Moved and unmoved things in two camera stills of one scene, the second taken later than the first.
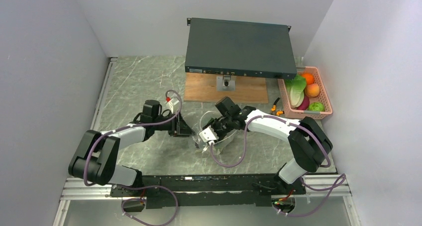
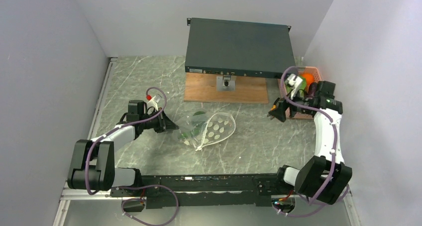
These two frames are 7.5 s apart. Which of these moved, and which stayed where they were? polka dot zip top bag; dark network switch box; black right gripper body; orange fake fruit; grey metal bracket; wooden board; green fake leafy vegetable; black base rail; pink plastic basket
Moved: polka dot zip top bag; pink plastic basket; black right gripper body
Stayed: dark network switch box; orange fake fruit; grey metal bracket; wooden board; green fake leafy vegetable; black base rail
